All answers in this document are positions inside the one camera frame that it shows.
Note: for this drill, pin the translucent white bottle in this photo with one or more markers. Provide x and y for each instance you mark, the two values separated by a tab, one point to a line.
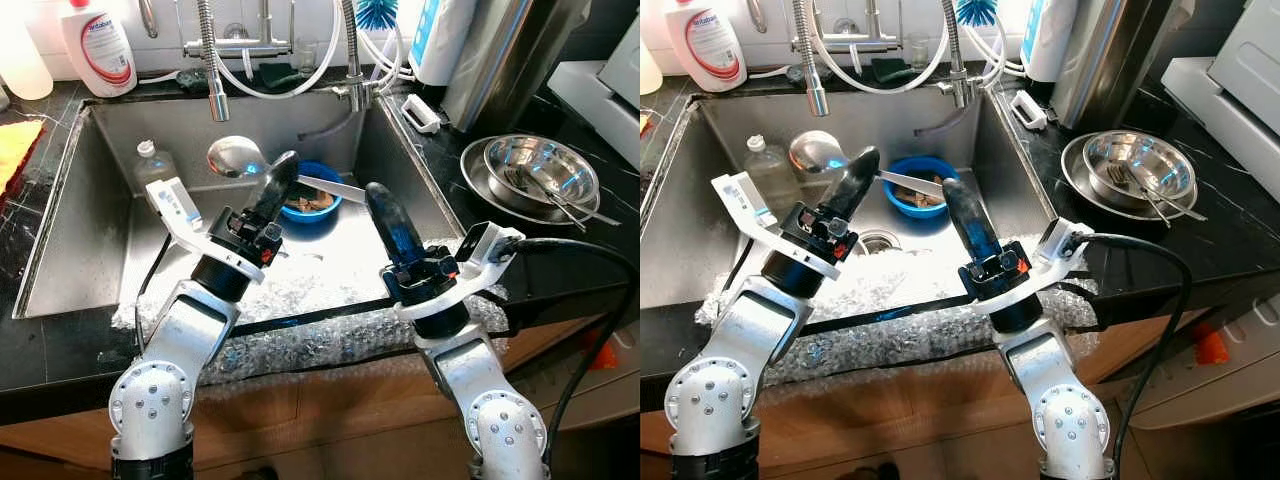
648	70
22	60

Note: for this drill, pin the spring gooseneck faucet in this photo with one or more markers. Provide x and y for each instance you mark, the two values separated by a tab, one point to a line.
352	60
958	60

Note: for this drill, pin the blue bowl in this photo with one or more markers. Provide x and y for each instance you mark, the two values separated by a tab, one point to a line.
920	212
318	215

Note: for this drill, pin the brown food scraps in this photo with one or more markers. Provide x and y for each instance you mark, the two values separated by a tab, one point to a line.
915	195
310	203

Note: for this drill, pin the steel fork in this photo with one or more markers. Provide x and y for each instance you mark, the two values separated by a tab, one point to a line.
1145	200
548	205

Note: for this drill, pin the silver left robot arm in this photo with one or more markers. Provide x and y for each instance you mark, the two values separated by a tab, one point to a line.
170	350
730	340

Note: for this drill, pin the large steel pan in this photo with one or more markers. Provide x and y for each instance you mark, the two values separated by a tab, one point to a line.
475	180
1075	175

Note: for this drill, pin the wooden cabinet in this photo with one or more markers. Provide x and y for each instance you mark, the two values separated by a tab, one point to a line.
900	430
330	420

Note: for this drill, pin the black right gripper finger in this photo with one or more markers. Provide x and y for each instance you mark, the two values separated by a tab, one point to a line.
970	225
393	228

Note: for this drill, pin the white soap bottle red label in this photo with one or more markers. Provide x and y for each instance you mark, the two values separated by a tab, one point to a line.
705	45
100	50

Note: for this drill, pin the stainless steel sink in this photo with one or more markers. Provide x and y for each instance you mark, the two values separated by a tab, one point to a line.
700	250
90	230

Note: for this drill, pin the small orange object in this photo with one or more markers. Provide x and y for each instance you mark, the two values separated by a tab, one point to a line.
603	355
1212	348

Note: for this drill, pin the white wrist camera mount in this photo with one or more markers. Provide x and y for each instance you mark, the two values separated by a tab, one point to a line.
175	205
490	245
1062	240
742	198

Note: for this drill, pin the spring pull-down faucet sprayer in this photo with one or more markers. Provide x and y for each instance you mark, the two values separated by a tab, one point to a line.
815	90
213	90

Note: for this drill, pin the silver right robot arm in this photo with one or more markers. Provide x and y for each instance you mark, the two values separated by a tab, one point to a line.
1045	370
470	370

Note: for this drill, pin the steel bowl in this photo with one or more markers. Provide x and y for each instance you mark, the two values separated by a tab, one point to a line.
560	160
1160	155

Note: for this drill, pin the clear plastic bottle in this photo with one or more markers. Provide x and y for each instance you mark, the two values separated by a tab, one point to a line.
768	175
152	168

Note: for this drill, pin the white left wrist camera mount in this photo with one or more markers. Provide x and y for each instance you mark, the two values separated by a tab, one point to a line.
175	205
742	198

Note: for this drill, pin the orange cloth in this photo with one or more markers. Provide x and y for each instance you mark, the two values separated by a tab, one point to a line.
15	150
644	125

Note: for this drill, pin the steel spoon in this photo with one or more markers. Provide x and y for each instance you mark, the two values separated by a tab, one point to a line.
590	212
1185	210

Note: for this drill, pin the white appliance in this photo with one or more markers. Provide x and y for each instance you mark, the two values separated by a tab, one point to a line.
1240	80
610	90

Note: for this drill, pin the dark scouring pad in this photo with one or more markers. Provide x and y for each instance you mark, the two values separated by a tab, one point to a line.
800	75
193	82

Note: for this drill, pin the dark green sponge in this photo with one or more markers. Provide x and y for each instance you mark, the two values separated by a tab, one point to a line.
890	70
275	75

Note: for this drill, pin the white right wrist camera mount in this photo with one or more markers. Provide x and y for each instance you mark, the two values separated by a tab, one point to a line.
1062	240
490	245

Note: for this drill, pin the chrome faucet body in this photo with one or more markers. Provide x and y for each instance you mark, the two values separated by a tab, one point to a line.
240	47
850	42

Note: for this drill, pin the blue bottle brush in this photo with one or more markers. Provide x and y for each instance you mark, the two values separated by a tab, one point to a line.
978	10
378	12

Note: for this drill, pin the steel knife block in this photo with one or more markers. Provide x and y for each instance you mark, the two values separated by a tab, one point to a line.
510	60
1110	60

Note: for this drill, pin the steel ladle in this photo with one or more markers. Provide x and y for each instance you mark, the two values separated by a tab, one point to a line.
812	152
232	158

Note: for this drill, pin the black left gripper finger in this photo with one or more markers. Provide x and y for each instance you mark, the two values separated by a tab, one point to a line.
857	182
277	185

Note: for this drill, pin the small white clip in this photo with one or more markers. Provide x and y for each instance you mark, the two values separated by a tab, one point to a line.
1028	110
420	113

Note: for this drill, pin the clear bubble wrap sheet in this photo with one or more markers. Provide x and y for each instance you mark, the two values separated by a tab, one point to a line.
320	345
900	345

